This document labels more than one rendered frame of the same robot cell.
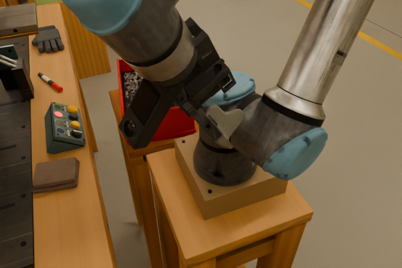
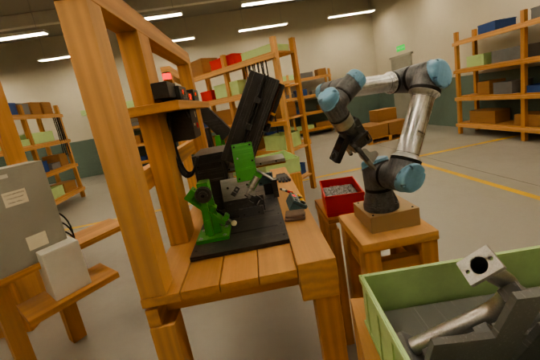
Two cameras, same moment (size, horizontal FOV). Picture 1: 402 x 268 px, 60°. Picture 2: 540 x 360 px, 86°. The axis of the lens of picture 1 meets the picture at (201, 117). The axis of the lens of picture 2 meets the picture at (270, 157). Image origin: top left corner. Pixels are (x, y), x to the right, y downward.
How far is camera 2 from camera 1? 74 cm
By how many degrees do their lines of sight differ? 34
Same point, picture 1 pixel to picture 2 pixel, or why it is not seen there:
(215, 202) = (376, 220)
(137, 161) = (333, 227)
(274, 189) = (411, 219)
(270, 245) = (417, 259)
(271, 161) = (396, 179)
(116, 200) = not seen: hidden behind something
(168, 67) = (346, 124)
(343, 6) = (415, 113)
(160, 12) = (342, 104)
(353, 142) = not seen: hidden behind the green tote
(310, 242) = not seen: hidden behind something
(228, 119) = (371, 154)
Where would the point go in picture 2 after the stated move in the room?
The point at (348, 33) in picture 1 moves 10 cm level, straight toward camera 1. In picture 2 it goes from (420, 123) to (412, 128)
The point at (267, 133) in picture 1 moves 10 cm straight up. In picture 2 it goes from (393, 168) to (390, 143)
